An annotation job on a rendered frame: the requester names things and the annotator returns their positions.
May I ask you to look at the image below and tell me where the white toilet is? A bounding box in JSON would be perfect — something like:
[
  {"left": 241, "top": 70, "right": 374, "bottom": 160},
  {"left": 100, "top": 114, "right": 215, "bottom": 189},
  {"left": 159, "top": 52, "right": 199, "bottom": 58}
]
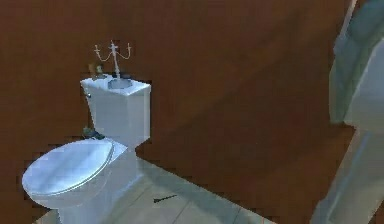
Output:
[{"left": 21, "top": 75, "right": 152, "bottom": 224}]

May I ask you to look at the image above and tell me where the thin black stick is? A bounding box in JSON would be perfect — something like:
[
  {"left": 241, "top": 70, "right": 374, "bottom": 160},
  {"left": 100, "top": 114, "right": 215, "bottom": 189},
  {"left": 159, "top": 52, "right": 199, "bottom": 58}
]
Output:
[{"left": 152, "top": 194, "right": 178, "bottom": 204}]

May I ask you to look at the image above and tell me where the white candelabra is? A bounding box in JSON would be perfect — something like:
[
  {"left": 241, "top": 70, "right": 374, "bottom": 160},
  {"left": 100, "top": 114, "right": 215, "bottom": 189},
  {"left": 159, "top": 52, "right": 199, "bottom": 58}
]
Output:
[{"left": 93, "top": 39, "right": 133, "bottom": 81}]

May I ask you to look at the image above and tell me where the small dark green object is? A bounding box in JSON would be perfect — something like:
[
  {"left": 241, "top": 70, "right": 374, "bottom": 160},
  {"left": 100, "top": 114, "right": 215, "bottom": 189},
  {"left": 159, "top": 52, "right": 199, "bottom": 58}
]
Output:
[{"left": 81, "top": 126, "right": 106, "bottom": 141}]

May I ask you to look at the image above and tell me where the small brown green figurine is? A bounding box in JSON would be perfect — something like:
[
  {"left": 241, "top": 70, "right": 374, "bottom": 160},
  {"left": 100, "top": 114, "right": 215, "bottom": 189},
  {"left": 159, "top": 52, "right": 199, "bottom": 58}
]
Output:
[{"left": 87, "top": 63, "right": 108, "bottom": 80}]

